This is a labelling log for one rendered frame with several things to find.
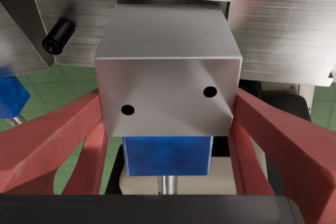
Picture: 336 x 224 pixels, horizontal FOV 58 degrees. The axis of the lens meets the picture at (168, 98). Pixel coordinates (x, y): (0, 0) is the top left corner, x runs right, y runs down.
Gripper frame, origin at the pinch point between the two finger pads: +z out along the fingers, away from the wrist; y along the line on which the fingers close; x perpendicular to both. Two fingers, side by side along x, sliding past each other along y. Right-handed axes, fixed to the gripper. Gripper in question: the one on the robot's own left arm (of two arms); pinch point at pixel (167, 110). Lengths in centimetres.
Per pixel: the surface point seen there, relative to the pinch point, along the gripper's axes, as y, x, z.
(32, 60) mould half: 10.1, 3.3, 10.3
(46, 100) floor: 64, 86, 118
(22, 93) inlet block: 12.7, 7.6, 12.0
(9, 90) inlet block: 13.2, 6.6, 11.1
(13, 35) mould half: 10.8, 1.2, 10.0
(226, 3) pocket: -3.2, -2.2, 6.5
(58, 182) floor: 80, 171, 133
